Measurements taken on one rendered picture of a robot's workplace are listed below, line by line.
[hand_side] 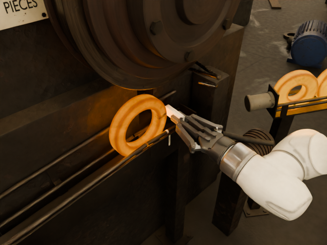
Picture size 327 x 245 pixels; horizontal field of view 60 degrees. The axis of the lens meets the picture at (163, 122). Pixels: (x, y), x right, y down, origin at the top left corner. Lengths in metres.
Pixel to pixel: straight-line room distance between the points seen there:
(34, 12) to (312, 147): 0.68
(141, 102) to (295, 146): 0.40
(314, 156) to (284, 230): 0.84
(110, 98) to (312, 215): 1.23
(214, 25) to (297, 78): 0.49
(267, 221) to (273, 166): 0.87
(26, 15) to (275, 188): 0.62
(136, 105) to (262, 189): 0.36
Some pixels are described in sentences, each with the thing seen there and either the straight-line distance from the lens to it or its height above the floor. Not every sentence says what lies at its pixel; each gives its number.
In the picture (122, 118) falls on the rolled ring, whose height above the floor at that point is 0.82.
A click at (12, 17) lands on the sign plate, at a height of 1.08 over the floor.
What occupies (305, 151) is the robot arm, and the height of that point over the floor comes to 0.77.
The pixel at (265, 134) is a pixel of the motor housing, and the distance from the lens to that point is 1.16.
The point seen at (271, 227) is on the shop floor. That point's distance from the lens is 1.55.
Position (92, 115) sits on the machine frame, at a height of 0.81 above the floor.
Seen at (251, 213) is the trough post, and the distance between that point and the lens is 1.55.
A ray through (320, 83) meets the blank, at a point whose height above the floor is 0.74.
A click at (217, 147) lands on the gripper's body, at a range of 0.74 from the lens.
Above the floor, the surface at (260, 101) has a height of 0.69.
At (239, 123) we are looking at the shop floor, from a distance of 2.04.
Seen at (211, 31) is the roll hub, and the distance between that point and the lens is 0.65.
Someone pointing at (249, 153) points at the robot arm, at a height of 0.76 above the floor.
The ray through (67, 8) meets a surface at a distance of 0.51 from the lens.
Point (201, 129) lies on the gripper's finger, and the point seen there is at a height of 0.75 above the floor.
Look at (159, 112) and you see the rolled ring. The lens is 0.79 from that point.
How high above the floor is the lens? 1.26
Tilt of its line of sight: 40 degrees down
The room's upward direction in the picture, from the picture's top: straight up
